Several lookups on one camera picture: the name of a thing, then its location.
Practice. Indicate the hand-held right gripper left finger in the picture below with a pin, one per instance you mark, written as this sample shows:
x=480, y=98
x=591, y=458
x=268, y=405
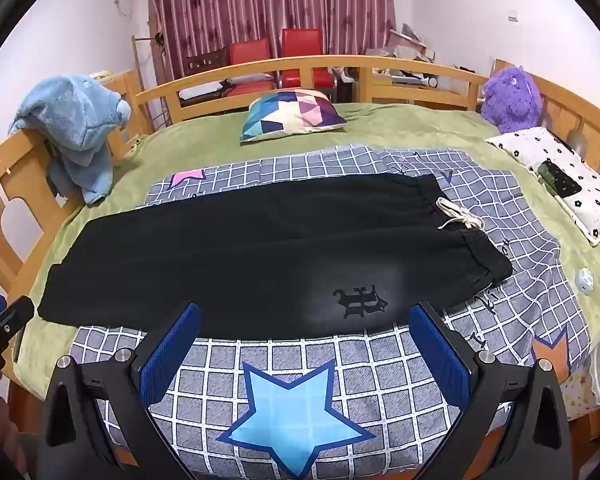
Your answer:
x=172, y=347

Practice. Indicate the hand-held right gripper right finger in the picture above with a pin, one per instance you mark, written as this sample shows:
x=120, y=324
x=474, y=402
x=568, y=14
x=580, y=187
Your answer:
x=440, y=355

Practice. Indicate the black pants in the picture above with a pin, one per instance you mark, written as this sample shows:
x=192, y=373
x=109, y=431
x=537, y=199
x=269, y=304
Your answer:
x=230, y=240

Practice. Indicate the person's left forearm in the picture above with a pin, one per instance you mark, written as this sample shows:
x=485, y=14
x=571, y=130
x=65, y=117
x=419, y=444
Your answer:
x=0, y=430

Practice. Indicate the grey checked star blanket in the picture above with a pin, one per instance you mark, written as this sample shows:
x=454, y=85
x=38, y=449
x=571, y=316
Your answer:
x=330, y=375

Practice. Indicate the star print cloth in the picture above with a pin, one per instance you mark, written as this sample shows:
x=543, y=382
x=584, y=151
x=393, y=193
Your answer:
x=577, y=392

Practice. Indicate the small pale blue ball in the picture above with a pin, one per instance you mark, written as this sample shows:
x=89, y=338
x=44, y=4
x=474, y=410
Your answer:
x=586, y=280

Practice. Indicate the green bed sheet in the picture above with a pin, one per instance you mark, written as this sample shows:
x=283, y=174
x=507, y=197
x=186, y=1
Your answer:
x=190, y=145

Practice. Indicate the blue plush towel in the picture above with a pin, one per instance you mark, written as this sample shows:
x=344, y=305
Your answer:
x=75, y=120

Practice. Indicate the dark green flat object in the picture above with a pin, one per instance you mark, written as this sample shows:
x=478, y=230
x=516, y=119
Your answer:
x=560, y=180

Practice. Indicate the white dotted cloth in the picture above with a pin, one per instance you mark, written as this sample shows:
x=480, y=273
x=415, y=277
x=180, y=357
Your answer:
x=592, y=200

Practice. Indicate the colourful geometric pillow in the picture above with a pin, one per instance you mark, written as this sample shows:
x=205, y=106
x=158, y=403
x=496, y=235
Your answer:
x=292, y=112

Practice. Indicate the purple plush toy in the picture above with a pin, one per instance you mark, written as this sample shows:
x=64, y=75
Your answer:
x=512, y=100

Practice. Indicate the dark wooden chair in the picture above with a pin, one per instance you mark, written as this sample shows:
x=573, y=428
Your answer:
x=207, y=60

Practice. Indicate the red chair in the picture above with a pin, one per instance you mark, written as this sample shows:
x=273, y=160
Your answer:
x=250, y=55
x=302, y=47

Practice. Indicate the wooden coat stand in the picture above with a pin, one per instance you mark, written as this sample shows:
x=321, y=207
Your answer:
x=155, y=45

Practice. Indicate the pile of cardboard boxes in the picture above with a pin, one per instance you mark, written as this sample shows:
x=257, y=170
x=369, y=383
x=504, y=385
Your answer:
x=405, y=42

